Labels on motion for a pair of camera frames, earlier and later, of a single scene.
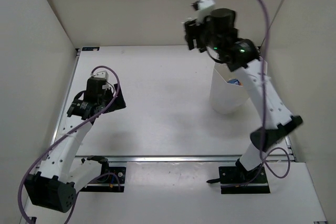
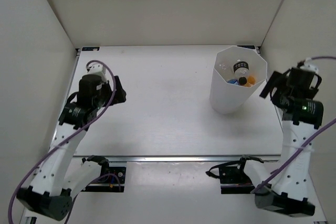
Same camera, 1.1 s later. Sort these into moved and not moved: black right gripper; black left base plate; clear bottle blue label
Moved: black right gripper
Not moved: clear bottle blue label; black left base plate
